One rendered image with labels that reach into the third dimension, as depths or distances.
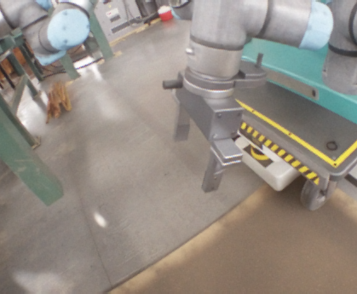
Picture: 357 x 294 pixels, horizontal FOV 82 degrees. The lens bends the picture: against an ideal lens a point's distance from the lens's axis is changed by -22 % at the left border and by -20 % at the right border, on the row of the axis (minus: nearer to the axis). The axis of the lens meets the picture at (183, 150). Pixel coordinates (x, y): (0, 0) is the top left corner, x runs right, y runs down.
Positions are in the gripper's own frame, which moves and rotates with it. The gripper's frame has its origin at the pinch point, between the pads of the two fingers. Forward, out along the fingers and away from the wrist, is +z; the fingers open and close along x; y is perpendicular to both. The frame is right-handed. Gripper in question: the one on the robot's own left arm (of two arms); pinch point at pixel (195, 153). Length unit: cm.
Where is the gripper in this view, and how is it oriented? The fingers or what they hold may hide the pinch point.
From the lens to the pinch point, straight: 44.9
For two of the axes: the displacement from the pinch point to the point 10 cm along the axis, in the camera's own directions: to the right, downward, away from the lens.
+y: -9.2, 1.6, -3.6
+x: 3.7, 6.4, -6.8
